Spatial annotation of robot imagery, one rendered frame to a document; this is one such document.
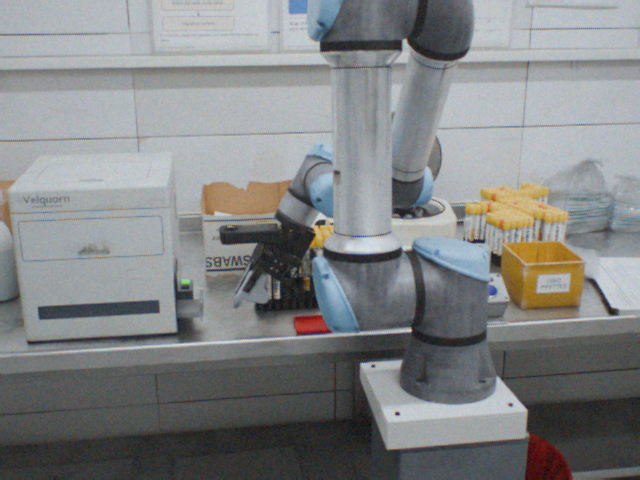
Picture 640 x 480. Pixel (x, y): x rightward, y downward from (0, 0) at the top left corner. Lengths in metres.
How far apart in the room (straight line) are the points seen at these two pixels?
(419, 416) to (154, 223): 0.60
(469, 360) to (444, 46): 0.46
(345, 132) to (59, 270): 0.64
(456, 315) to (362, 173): 0.26
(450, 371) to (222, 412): 1.25
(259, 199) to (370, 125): 0.97
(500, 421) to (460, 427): 0.06
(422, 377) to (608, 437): 1.28
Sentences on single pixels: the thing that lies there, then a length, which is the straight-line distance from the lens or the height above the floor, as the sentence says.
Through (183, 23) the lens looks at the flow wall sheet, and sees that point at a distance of 1.98.
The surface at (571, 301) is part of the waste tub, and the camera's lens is 1.66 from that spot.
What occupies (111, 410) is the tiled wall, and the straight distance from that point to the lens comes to 2.33.
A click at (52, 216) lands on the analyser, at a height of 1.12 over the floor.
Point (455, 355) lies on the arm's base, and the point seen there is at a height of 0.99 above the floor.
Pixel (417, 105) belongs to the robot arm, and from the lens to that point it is 1.21.
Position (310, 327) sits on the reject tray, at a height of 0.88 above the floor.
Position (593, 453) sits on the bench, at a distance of 2.33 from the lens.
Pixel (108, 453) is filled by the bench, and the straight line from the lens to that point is 2.28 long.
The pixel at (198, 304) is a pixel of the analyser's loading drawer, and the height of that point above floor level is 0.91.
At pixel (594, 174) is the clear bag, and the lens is 2.17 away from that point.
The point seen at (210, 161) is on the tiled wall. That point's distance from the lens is 2.03.
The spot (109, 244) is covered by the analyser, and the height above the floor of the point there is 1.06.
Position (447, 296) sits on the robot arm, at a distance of 1.13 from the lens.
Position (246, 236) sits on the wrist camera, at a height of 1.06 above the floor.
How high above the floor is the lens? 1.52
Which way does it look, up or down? 18 degrees down
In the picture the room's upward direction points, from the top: straight up
